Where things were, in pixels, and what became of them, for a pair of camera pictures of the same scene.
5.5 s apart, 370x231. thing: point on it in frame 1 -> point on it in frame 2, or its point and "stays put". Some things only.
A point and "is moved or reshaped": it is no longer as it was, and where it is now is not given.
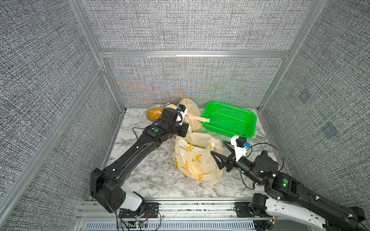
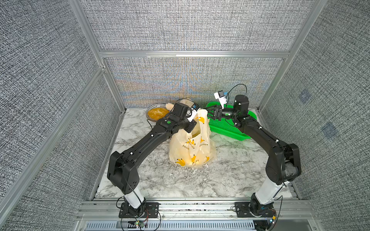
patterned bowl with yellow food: (153, 112) stays put
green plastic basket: (230, 120) stays put
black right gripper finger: (220, 160) -> (210, 114)
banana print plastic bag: (192, 155) is moved or reshaped
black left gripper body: (181, 130) -> (189, 126)
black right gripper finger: (231, 147) -> (214, 108)
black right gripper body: (231, 162) -> (221, 113)
